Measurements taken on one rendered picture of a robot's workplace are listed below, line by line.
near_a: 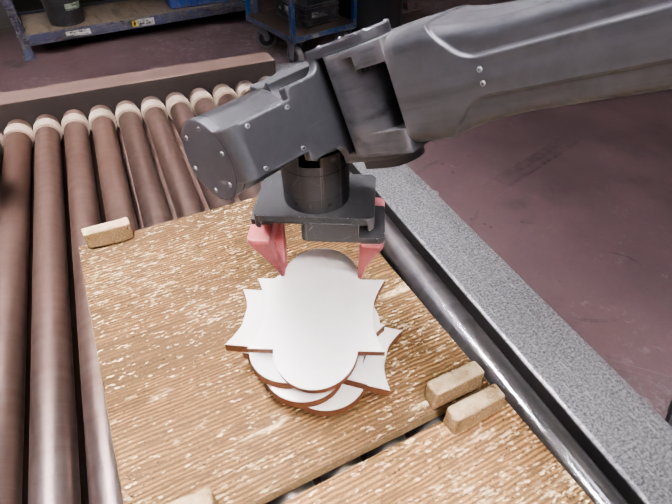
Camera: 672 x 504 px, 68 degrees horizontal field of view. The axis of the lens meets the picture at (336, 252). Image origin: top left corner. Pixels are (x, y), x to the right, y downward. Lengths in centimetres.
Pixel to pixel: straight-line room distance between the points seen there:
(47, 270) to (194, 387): 30
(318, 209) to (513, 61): 21
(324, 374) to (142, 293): 27
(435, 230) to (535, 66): 49
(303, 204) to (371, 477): 24
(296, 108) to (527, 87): 15
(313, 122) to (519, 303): 40
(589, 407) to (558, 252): 167
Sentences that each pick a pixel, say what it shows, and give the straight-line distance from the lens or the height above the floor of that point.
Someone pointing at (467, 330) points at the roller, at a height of 92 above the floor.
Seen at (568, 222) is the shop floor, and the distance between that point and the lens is 241.
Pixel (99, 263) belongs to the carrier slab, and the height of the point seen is 94.
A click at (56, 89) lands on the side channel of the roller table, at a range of 117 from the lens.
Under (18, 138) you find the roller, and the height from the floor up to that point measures 92.
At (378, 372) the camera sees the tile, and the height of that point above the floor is 96.
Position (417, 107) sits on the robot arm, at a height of 124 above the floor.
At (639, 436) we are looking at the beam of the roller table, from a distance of 59.
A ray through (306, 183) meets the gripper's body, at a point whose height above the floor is 115.
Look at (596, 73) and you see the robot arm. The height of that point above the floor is 129.
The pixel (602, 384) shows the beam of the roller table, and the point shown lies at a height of 91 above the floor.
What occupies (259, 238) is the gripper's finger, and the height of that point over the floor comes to 109.
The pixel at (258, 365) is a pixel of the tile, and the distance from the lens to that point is 48.
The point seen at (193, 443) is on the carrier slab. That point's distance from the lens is 50.
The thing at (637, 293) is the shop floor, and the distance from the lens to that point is 219.
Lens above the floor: 137
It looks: 42 degrees down
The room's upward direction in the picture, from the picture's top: straight up
